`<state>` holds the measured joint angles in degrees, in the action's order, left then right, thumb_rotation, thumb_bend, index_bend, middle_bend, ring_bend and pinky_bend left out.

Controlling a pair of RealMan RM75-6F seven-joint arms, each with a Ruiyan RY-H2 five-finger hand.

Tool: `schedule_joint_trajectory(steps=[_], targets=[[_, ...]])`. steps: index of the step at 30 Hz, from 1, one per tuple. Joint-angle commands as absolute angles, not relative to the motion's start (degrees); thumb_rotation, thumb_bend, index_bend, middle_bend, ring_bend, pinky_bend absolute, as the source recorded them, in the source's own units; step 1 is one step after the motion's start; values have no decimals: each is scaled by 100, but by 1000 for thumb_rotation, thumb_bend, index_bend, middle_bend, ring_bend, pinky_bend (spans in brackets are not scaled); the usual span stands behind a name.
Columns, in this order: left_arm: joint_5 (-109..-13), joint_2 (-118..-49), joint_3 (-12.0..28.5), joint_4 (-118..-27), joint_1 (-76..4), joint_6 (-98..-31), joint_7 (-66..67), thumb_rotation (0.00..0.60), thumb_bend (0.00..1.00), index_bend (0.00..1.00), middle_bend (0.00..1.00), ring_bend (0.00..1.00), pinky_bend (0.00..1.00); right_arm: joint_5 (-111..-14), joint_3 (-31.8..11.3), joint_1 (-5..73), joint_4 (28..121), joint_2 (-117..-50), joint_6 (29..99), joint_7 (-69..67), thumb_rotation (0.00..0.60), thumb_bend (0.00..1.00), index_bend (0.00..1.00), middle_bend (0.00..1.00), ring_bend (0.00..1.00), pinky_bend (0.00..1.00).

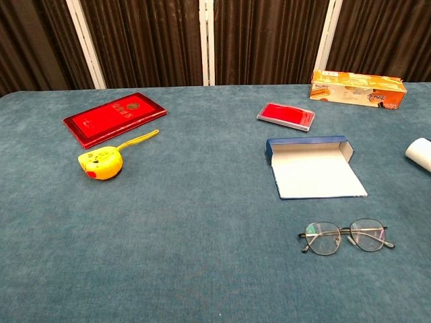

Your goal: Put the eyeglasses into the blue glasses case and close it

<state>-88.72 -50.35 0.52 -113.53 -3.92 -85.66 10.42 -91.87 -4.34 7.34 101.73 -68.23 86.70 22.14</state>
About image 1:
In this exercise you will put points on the blue glasses card box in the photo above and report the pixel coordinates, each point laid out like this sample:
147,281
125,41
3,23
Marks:
313,171

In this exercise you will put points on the thin metal-framed eyeglasses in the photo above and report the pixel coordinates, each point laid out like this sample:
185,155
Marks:
368,235

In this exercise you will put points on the white and red box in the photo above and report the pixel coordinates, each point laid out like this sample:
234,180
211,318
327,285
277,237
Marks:
286,114

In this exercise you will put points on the teal table cloth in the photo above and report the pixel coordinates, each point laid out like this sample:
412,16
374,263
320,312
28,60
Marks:
202,235

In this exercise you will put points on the red certificate booklet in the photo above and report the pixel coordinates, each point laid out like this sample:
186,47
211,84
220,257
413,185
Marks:
111,117

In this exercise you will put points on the yellow tape measure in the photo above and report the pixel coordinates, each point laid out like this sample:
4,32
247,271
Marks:
101,165

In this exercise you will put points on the brown curtain screen panel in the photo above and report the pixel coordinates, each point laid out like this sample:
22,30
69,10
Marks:
144,40
269,40
33,40
384,33

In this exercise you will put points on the orange cardboard box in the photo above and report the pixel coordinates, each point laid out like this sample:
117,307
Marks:
353,91

